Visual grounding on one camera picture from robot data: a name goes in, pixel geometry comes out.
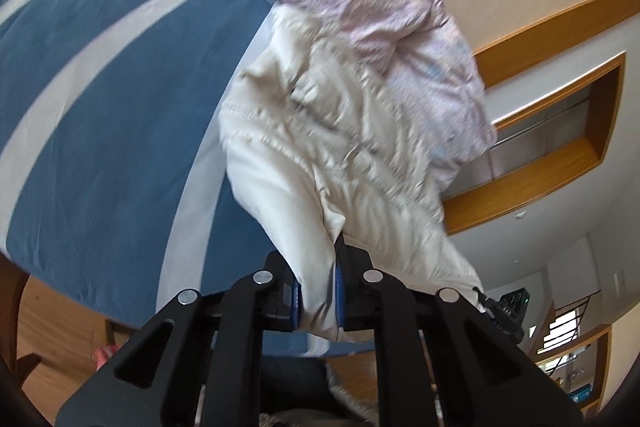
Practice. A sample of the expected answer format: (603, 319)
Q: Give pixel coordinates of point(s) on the pale floral pillow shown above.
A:
(440, 82)

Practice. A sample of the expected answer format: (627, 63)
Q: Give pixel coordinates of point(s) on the wooden wall rail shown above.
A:
(550, 32)

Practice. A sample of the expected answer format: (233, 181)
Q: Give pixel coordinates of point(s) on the stair railing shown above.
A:
(565, 322)

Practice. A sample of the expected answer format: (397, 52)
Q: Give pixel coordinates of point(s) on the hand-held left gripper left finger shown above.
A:
(295, 303)

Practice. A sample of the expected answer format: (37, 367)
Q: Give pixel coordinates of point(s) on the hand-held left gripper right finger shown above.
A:
(340, 297)

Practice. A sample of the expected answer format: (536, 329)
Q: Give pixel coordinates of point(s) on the blue white striped bed sheet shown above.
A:
(100, 107)

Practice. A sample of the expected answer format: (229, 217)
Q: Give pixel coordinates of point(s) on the small pink object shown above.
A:
(106, 354)

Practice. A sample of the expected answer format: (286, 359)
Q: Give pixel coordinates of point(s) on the wooden wall niche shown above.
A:
(590, 157)

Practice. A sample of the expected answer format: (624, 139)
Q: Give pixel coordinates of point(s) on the cream puffer jacket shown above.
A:
(300, 157)

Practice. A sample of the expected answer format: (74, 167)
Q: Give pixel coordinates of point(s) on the wooden shelf unit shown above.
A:
(597, 372)

